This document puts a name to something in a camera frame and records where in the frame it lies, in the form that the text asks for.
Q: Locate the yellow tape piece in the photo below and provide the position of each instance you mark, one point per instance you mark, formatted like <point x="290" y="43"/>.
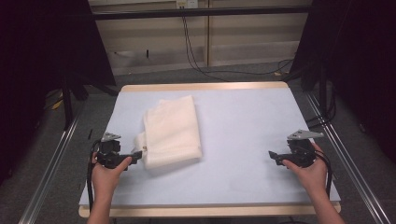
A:
<point x="57" y="104"/>

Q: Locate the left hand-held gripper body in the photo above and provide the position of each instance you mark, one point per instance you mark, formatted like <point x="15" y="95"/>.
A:
<point x="109" y="155"/>

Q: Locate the white mesh laundry bag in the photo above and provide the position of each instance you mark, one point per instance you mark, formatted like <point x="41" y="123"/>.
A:
<point x="171" y="132"/>

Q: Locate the person's right hand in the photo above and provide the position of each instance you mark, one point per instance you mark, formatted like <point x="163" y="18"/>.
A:
<point x="311" y="175"/>

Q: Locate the white wall socket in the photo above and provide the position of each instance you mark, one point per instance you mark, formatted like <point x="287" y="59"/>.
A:
<point x="186" y="3"/>

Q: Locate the black horizontal bar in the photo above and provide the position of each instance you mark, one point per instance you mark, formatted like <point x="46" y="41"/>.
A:
<point x="202" y="13"/>

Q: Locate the black curtain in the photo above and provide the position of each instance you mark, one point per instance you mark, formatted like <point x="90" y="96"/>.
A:
<point x="361" y="62"/>
<point x="37" y="62"/>

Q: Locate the person's left hand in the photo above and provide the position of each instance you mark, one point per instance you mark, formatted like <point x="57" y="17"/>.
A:
<point x="106" y="179"/>

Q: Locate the small black stick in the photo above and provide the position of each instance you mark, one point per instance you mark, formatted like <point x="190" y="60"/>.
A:
<point x="90" y="134"/>

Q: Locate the light blue table mat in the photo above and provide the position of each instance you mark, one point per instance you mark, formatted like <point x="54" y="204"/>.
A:
<point x="243" y="130"/>

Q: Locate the silver metal floor rail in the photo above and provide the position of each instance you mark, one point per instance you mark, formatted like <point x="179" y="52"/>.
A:
<point x="49" y="174"/>
<point x="351" y="168"/>

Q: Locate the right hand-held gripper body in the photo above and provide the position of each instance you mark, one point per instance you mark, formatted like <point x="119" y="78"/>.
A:
<point x="300" y="154"/>

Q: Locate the black metal stand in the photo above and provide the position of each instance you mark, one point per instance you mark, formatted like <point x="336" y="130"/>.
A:
<point x="67" y="105"/>
<point x="323" y="93"/>

